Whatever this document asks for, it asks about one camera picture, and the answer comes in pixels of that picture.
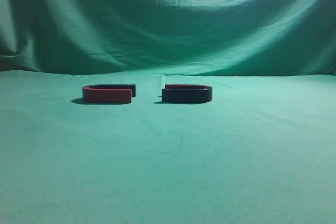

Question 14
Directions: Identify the green cloth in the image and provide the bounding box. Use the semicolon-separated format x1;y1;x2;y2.
1;0;335;223

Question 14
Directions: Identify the red-blue horseshoe magnet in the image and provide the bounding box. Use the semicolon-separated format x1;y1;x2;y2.
162;84;213;103
82;84;137;104

